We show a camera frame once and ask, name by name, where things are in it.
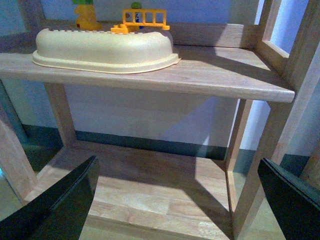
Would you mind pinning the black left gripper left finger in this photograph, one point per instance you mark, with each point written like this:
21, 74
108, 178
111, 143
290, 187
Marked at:
60, 212

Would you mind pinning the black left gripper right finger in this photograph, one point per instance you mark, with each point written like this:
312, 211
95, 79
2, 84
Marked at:
294, 203

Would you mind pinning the light wooden shelf unit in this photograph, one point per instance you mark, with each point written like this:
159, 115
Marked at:
178, 147

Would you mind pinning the beige plastic toy base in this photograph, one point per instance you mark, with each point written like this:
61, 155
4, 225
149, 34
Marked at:
105, 51

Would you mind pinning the yellow toy tree trunk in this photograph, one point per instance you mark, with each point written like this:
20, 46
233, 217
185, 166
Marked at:
86, 19

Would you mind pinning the yellow toy brick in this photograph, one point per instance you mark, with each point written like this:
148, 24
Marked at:
120, 29

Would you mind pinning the yellow toy fence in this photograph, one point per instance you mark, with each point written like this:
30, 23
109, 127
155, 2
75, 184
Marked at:
145, 17

